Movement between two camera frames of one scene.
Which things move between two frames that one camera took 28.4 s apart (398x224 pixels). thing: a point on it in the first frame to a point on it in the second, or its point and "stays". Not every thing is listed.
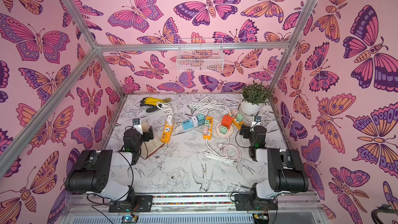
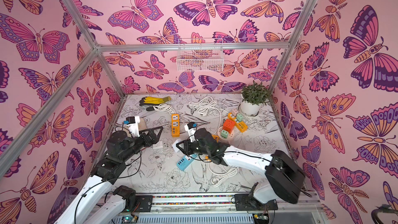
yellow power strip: x=167 y=133 to x=175 y=123
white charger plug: x=169 y=122 to x=158 y=144
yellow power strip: x=209 y=136 to x=216 y=138
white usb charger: x=195 y=121 to x=174 y=145
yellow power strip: x=236 y=123 stays
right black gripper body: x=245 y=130 to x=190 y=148
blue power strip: x=187 y=124 to x=185 y=162
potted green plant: x=254 y=96 stays
